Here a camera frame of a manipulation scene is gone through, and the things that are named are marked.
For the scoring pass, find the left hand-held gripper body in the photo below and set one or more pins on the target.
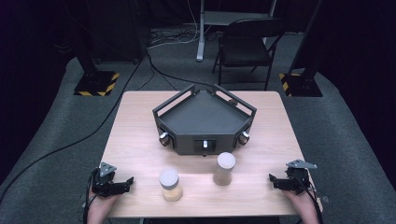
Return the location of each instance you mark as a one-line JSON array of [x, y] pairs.
[[104, 182]]

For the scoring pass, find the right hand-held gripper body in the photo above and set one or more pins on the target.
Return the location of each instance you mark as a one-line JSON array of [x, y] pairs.
[[298, 179]]

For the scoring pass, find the short jar yellow contents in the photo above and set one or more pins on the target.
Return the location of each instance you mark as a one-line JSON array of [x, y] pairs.
[[170, 186]]

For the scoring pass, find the tall jar grey lid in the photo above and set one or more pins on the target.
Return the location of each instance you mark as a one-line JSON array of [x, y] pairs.
[[224, 171]]

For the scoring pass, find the black corner shelf rack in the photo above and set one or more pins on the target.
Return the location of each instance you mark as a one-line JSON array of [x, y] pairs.
[[202, 116]]

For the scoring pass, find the person's left hand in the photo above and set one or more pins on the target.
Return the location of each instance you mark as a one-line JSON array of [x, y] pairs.
[[101, 203]]

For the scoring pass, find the person's right hand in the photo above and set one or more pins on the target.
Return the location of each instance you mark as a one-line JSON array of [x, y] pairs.
[[300, 202]]

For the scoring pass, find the striped black stand base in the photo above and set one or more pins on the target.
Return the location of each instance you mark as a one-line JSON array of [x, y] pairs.
[[300, 85], [96, 83]]

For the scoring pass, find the black folding chair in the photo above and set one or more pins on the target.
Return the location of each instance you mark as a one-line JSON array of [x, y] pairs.
[[246, 49]]

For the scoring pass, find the black cabinet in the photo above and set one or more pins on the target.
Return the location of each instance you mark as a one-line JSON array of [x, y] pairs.
[[118, 28]]

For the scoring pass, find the black stand post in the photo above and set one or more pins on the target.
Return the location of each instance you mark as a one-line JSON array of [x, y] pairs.
[[306, 40], [85, 46]]

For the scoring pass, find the white metal desk frame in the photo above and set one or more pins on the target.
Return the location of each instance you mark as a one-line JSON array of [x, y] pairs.
[[202, 31]]

